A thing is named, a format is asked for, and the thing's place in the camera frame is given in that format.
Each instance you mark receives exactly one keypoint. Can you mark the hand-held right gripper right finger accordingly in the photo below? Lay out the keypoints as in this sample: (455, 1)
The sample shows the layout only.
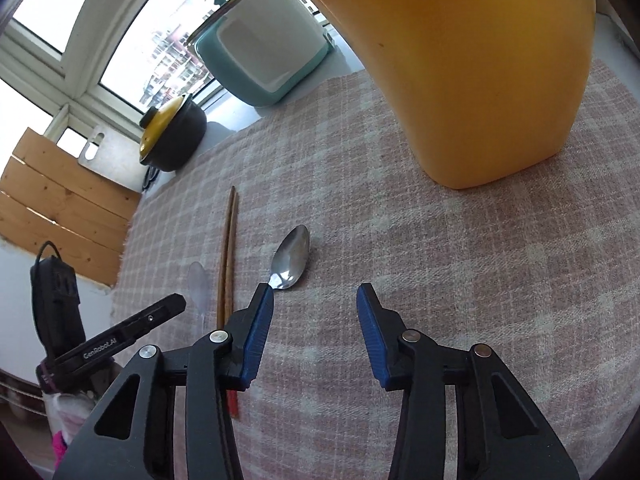
(372, 335)

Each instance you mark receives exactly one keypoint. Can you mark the white cutting board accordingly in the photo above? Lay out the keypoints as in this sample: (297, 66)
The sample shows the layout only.
(115, 170)

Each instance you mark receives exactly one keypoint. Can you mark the white window frame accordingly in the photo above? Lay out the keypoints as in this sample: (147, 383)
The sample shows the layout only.
(80, 70)

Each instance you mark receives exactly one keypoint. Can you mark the black pot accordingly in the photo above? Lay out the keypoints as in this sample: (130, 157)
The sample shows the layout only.
(187, 140)

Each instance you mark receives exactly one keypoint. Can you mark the teal and white rice cooker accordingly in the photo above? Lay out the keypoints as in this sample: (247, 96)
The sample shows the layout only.
(260, 50)

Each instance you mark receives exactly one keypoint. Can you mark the pink plaid cloth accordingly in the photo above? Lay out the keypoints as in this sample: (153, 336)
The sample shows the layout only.
(400, 240)

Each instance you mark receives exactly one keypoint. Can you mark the metal spoon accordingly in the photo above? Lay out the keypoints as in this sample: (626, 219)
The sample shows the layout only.
(290, 260)

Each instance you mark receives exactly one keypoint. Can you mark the wooden plank panel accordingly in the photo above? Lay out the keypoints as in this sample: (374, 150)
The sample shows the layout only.
(50, 200)

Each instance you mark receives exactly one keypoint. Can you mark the yellow plastic container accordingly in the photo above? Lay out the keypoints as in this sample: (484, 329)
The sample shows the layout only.
(475, 85)

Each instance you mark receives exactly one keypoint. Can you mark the wooden chopstick with red end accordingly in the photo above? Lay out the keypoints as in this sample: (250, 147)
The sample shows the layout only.
(230, 280)
(223, 270)

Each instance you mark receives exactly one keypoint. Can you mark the pink clothing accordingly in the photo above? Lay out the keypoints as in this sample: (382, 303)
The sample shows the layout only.
(59, 447)

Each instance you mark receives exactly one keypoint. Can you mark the clear plastic spoon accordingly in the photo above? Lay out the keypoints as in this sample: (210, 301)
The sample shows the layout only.
(197, 280)

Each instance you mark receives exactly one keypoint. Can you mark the yellow pot lid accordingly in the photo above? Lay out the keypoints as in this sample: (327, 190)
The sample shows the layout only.
(157, 127)

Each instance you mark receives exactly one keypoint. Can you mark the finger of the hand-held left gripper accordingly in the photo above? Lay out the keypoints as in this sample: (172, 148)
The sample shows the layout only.
(160, 310)

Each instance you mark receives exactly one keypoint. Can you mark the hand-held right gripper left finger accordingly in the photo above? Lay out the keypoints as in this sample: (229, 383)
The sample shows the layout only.
(257, 340)

